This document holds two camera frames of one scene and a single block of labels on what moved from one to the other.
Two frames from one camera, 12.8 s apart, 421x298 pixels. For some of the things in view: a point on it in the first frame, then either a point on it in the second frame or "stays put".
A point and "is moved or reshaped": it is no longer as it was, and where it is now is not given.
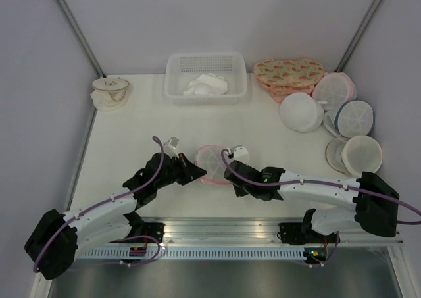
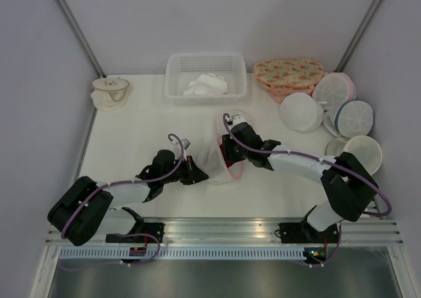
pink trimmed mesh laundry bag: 210,158 is moved or reshaped
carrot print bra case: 282,77 stays put
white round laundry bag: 300,112 stays put
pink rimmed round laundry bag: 333,89 stays put
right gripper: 239,191 → 227,154
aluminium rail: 254,230 stays put
